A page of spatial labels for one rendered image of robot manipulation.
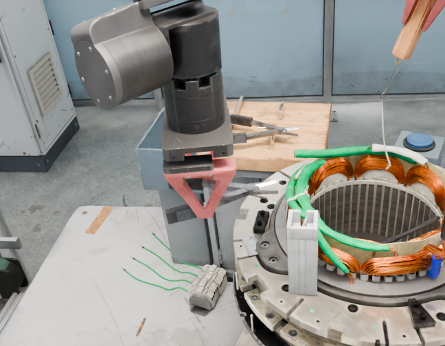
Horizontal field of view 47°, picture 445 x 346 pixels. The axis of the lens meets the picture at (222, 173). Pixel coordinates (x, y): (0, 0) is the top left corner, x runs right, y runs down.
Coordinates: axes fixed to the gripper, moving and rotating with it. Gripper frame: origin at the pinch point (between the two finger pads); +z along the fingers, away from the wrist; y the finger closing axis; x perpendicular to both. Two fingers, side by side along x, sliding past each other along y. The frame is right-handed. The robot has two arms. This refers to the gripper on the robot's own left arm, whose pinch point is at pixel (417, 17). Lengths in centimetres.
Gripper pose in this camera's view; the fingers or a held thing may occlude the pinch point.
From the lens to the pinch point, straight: 51.6
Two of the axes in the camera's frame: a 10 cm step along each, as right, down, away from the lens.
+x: 4.2, -4.8, 7.7
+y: 8.8, 4.2, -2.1
